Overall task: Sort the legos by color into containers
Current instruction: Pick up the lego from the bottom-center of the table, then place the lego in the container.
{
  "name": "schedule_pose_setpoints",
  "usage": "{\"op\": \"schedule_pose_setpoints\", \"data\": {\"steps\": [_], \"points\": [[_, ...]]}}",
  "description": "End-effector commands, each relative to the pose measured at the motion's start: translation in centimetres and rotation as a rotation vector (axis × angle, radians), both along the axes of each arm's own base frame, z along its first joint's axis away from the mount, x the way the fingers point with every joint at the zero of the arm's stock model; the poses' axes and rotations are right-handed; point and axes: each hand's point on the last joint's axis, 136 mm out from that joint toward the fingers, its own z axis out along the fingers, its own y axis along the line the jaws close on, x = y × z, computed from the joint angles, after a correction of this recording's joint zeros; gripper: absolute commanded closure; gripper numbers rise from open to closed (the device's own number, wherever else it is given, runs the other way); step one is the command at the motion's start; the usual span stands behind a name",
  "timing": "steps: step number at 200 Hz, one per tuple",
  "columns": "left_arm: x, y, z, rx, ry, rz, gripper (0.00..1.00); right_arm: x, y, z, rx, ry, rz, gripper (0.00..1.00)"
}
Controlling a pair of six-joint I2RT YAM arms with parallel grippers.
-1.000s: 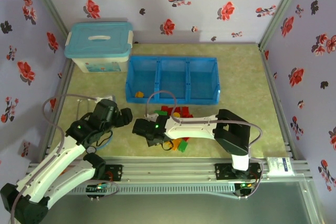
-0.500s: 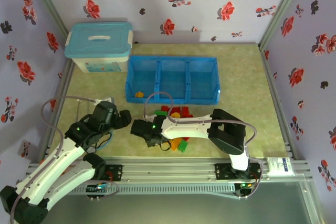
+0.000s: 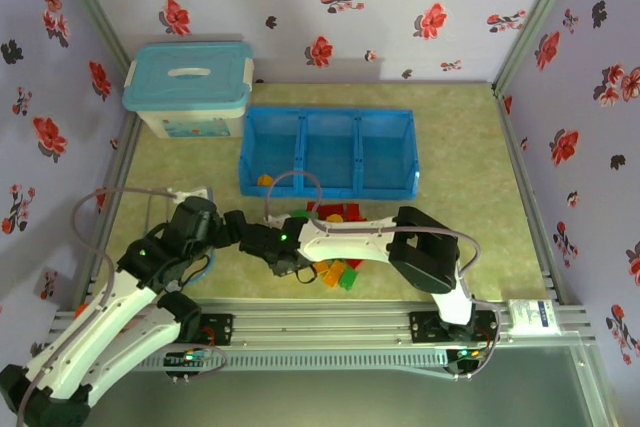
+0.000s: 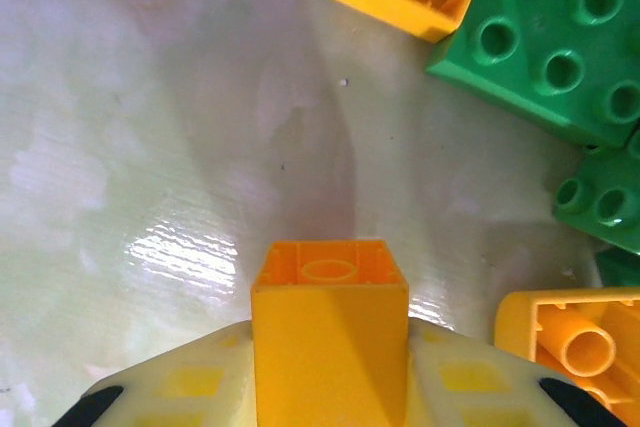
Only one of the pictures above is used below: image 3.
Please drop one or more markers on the orange lego brick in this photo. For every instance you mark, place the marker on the orange lego brick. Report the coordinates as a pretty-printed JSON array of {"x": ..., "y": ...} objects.
[
  {"x": 322, "y": 267},
  {"x": 333, "y": 278},
  {"x": 265, "y": 180}
]

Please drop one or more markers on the yellow round lego piece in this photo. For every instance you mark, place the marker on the yellow round lego piece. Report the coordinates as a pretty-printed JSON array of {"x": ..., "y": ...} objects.
[{"x": 335, "y": 218}]

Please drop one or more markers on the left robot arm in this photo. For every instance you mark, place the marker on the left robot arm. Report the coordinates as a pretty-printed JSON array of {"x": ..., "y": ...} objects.
[{"x": 100, "y": 317}]

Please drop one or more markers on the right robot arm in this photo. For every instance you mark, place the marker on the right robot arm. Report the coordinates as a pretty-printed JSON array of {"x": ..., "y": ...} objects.
[{"x": 345, "y": 242}]

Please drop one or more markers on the light blue lidded storage box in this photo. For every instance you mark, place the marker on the light blue lidded storage box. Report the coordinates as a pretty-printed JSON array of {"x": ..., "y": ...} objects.
[{"x": 190, "y": 92}]

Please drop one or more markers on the small circuit board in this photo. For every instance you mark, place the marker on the small circuit board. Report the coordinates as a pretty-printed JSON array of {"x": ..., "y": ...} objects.
[
  {"x": 180, "y": 359},
  {"x": 465, "y": 354}
]

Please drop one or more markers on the blue three-compartment bin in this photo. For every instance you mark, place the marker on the blue three-compartment bin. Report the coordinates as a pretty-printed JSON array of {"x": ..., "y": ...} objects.
[{"x": 385, "y": 147}]

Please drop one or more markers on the white labelled packet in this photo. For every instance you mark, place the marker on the white labelled packet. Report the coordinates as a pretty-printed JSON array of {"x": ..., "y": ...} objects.
[{"x": 532, "y": 317}]

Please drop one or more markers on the long aluminium mounting rail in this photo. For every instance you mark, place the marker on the long aluminium mounting rail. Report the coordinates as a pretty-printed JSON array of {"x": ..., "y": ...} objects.
[{"x": 320, "y": 327}]

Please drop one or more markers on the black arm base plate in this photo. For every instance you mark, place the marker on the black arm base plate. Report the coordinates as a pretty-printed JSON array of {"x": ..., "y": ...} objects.
[
  {"x": 422, "y": 327},
  {"x": 222, "y": 329}
]

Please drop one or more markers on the aluminium side rail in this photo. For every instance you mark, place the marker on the aluminium side rail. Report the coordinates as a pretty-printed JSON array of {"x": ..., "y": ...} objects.
[
  {"x": 532, "y": 197},
  {"x": 127, "y": 147}
]

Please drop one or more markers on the aluminium frame bar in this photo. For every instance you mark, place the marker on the aluminium frame bar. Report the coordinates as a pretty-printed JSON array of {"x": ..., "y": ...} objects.
[{"x": 592, "y": 387}]

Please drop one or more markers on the aluminium frame post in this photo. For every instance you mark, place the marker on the aluminium frame post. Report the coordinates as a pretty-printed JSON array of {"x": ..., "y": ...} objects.
[{"x": 535, "y": 22}]

